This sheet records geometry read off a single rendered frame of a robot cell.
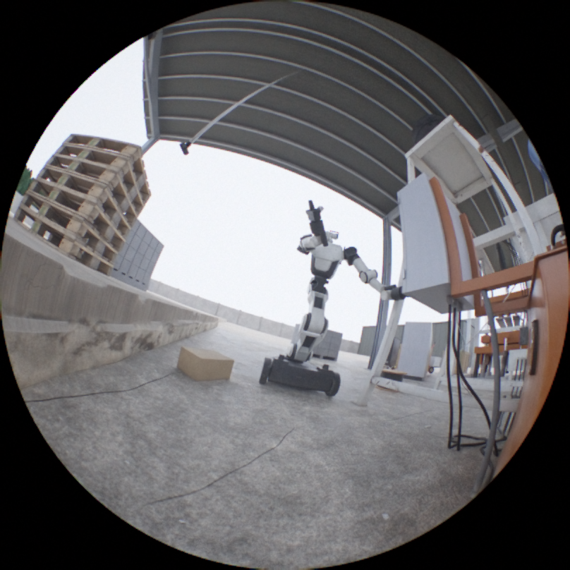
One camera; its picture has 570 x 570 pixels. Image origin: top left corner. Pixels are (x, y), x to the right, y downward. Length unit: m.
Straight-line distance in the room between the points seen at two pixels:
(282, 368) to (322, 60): 5.22
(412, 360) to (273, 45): 7.14
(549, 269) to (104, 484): 0.94
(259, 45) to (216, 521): 5.56
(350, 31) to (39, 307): 5.13
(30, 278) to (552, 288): 1.12
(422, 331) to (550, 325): 3.66
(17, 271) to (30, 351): 0.19
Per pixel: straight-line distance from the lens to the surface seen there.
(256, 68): 5.16
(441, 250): 0.76
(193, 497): 0.46
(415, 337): 4.06
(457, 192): 2.93
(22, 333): 0.59
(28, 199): 2.42
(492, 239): 4.10
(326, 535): 0.47
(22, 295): 0.59
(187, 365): 1.12
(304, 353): 1.52
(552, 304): 0.53
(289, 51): 5.00
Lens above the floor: 0.39
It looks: 16 degrees up
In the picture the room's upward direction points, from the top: 15 degrees clockwise
